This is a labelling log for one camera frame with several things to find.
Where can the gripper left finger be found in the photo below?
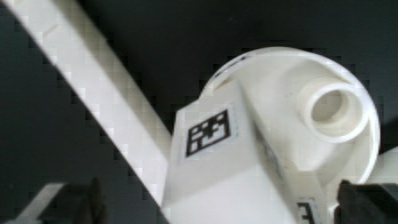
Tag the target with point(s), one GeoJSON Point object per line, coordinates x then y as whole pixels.
{"type": "Point", "coordinates": [66, 204]}

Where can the white round stool seat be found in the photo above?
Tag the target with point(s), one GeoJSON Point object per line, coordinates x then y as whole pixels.
{"type": "Point", "coordinates": [313, 110]}

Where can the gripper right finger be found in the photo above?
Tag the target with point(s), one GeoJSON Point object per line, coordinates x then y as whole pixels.
{"type": "Point", "coordinates": [366, 203]}

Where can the white front barrier rail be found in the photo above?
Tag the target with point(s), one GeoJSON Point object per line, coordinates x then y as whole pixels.
{"type": "Point", "coordinates": [78, 52]}

